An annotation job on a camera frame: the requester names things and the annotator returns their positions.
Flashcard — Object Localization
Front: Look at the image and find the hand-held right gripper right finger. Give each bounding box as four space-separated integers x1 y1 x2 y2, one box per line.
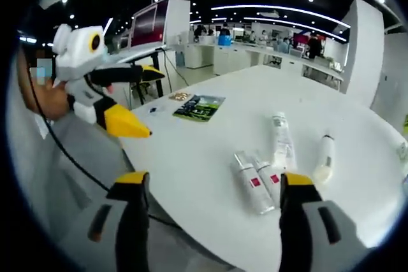
279 171 363 272

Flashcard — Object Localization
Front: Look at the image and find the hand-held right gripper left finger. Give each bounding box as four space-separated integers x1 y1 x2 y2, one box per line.
62 171 150 272

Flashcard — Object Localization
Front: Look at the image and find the silver skincare bottle red label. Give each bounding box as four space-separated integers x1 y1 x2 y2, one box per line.
251 154 284 206
233 150 276 215

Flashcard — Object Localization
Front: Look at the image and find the white rounded skincare bottle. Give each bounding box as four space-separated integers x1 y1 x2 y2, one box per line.
312 129 337 185

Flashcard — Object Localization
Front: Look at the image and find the white skincare tube grey print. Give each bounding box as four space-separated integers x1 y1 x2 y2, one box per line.
270 111 297 169

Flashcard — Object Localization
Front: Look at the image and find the person's left hand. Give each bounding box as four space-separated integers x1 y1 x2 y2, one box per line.
40 79 77 122

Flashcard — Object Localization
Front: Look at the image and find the black-legged desk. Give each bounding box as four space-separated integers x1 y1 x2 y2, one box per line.
106 45 175 107

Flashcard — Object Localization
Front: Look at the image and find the dark red display screen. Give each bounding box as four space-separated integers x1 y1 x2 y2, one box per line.
129 0 171 50

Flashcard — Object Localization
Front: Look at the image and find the person's grey clothing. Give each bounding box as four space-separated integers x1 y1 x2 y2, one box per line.
6 52 237 272

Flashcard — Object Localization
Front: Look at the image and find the green printed booklet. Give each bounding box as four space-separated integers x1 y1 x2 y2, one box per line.
172 94 226 123

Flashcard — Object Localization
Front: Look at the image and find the white counter row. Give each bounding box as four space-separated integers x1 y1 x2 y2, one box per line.
184 41 345 91

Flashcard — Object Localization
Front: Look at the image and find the white pillar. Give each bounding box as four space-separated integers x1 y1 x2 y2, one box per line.
340 0 386 110

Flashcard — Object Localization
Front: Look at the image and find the black cable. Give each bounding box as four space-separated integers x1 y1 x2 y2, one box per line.
27 71 182 230

